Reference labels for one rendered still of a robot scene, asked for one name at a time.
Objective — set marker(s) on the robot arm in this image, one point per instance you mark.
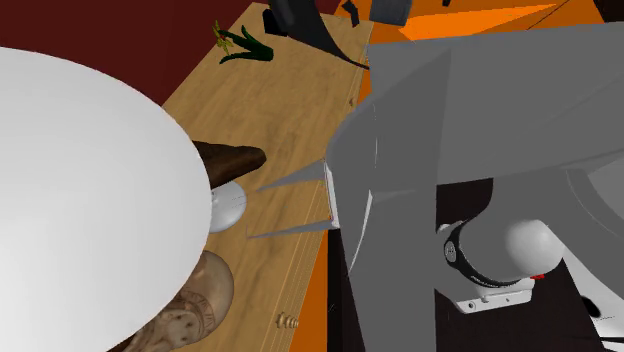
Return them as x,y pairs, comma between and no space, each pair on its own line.
73,195

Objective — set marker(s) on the brown rounded object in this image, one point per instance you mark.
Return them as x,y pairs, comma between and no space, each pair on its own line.
229,161

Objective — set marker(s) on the white egg-shaped object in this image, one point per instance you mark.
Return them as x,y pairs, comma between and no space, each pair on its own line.
226,204

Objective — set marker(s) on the green toy plant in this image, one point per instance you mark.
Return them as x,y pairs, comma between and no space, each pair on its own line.
251,50

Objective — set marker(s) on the black curved object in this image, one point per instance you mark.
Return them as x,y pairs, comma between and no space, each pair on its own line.
312,24

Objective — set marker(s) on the beige carved clock figure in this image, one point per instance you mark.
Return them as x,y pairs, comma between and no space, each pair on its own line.
200,302

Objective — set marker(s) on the dark grey box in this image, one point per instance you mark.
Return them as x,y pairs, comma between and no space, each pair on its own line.
390,10

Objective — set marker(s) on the large grey angular object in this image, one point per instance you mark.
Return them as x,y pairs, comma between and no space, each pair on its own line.
487,107

